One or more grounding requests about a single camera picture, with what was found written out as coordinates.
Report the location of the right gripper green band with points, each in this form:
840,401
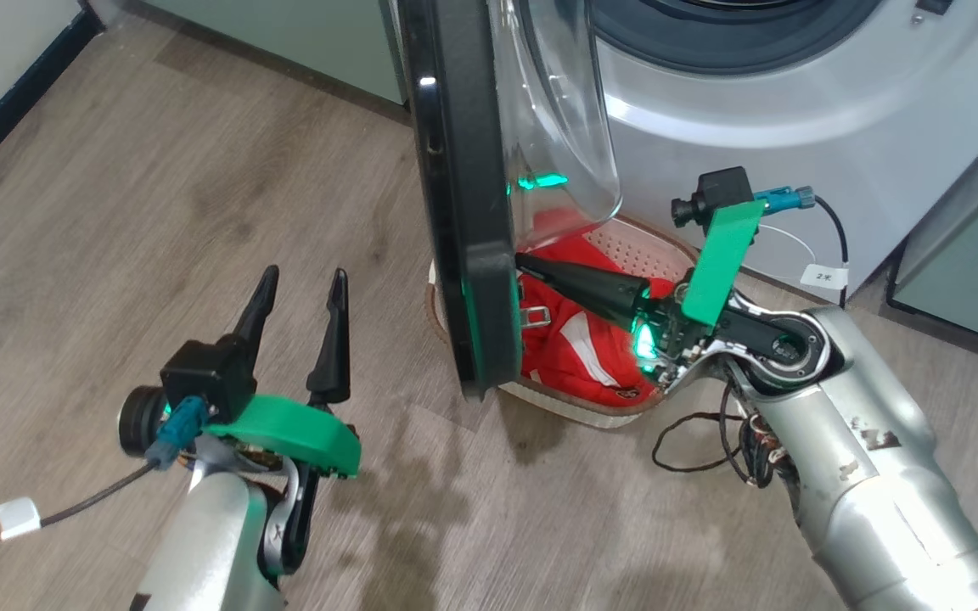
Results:
714,288

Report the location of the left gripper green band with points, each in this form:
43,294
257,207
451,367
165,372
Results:
294,433

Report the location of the red jersey with white patch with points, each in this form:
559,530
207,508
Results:
574,348

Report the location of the round washing machine door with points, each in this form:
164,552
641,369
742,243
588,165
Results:
472,212

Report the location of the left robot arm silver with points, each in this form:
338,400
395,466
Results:
209,543

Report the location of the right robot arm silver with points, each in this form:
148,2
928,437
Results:
862,475

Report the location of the white perforated laundry basket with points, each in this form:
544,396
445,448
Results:
633,250

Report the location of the white front-load washing machine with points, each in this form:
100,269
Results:
795,110

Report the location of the pale green cabinet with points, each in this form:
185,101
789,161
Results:
302,42

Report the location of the black baseboard strip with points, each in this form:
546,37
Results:
5,102

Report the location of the pale green cabinet two doors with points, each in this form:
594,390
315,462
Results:
964,255

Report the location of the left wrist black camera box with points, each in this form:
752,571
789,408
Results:
200,378

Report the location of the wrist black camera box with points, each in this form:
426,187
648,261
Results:
200,378
722,191

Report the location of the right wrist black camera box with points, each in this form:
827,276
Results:
722,191

